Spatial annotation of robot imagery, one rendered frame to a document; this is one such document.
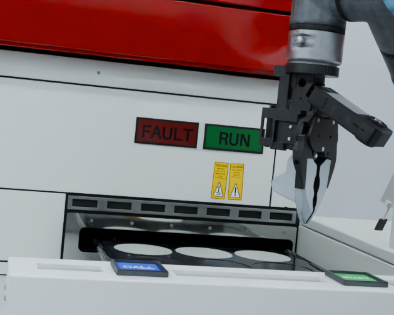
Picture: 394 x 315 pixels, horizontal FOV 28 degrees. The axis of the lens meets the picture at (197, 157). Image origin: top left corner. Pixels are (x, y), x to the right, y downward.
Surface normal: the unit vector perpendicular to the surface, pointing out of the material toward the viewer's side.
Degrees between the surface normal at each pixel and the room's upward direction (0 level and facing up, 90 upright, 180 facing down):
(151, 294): 90
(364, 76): 90
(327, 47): 90
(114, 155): 90
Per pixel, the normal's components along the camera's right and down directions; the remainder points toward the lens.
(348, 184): 0.23, 0.07
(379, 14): -0.46, 0.78
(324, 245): -0.97, -0.08
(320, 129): 0.77, 0.11
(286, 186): -0.63, 0.03
